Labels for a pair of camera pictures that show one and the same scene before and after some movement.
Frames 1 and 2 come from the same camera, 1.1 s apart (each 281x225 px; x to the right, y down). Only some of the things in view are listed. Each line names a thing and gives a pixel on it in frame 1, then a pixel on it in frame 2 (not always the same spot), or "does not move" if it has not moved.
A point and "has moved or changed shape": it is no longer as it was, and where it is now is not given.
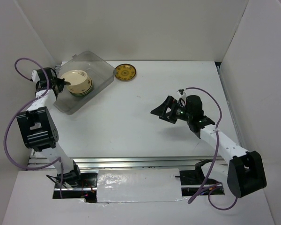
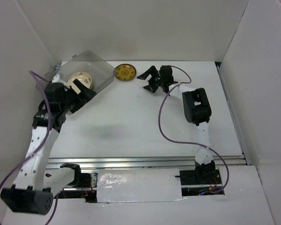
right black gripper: (161, 110) to (152, 71)
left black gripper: (62, 84) to (85, 95)
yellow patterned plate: (125, 71) does not move
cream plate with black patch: (74, 77) has moved or changed shape
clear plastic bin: (101, 75) does not move
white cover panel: (122, 185) does not move
